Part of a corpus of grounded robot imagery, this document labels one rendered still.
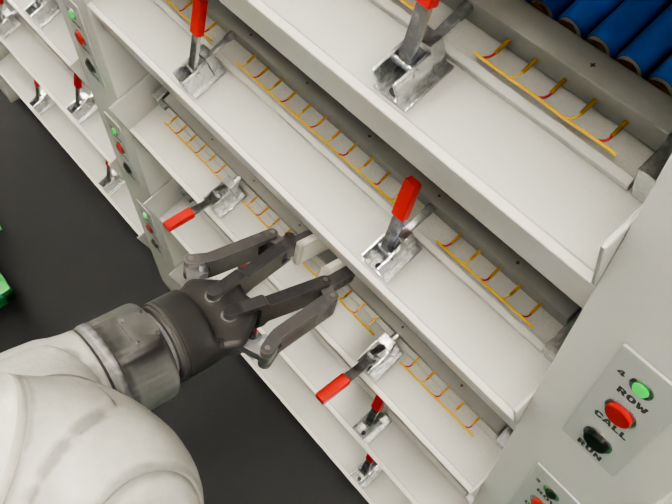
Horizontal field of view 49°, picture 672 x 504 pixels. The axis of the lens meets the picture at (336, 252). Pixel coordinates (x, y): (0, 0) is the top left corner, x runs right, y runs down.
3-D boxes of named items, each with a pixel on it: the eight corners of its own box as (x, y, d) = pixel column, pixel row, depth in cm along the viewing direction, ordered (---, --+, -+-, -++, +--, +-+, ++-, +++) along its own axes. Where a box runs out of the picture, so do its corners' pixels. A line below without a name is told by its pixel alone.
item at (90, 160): (161, 258, 135) (125, 228, 122) (6, 78, 160) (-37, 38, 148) (244, 183, 137) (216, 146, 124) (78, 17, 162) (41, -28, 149)
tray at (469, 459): (477, 501, 73) (471, 494, 65) (144, 146, 99) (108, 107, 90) (618, 359, 75) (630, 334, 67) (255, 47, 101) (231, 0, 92)
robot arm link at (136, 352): (64, 307, 59) (131, 276, 62) (73, 368, 66) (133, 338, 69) (123, 390, 55) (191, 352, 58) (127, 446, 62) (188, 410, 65)
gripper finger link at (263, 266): (212, 325, 68) (201, 316, 69) (292, 262, 75) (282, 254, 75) (215, 299, 65) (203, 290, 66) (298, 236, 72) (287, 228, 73)
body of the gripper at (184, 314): (186, 357, 59) (278, 306, 64) (130, 286, 63) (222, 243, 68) (184, 404, 65) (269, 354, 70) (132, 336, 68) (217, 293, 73)
